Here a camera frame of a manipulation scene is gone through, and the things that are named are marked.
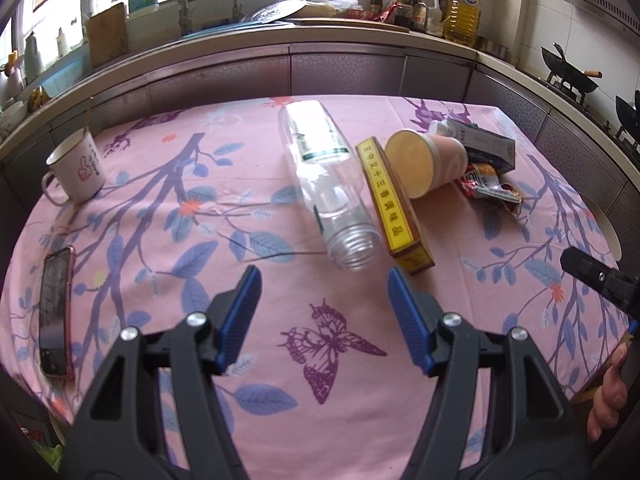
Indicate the white enamel mug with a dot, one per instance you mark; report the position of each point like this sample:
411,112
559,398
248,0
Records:
78,167

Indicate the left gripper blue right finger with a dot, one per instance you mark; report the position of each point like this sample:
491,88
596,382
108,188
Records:
414,313

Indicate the yellow red cardboard box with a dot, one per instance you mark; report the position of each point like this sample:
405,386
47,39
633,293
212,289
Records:
400,227

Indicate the black wok wooden handle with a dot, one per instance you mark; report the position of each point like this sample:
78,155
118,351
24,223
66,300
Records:
584,81

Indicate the red snack wrapper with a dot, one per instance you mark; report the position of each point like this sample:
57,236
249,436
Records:
481,182

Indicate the clear plastic bottle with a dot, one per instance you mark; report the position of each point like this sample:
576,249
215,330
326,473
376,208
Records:
330,179

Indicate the yellow cooking oil bottle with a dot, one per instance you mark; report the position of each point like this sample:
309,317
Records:
460,25

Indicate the beige round trash bin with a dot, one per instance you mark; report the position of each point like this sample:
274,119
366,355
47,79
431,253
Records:
606,228

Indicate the smartphone red case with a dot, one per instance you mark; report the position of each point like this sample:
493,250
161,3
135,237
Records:
55,349

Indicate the black wok with lid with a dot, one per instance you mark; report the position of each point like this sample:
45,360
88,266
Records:
628,118

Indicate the pink floral tablecloth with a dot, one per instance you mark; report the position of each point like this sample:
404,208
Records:
324,387

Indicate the dark soy sauce bottle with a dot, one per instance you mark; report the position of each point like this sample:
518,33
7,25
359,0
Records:
403,13

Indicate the wooden cutting board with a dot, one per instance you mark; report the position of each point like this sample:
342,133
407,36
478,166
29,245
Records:
107,35

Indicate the white plastic jug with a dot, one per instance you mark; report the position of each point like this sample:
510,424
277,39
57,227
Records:
433,23

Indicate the gas stove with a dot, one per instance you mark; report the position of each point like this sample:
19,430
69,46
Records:
582,103

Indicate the pink white paper cup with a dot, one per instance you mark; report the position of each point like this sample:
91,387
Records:
424,162

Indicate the person's right hand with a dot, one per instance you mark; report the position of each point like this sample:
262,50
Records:
610,398

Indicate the grey kitchen cabinets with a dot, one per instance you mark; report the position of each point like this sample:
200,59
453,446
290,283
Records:
286,62

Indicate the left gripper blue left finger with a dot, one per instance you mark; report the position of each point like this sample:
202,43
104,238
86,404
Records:
234,311

